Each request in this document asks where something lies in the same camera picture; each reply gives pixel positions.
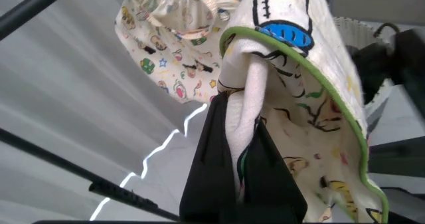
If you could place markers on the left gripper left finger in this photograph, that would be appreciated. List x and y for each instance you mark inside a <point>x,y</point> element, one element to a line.
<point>209,177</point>

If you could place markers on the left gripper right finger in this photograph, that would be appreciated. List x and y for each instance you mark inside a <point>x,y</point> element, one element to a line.
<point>272,190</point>

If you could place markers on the cream printed garment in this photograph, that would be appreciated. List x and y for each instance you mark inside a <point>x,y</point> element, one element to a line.
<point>299,94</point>
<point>172,51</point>

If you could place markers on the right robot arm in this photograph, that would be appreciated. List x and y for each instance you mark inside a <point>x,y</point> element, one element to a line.
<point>408,61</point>

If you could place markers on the white laundry basket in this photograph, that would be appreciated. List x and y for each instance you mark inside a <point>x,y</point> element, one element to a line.
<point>358,31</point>

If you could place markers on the white curtain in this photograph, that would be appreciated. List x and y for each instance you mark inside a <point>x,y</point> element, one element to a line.
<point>66,84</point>

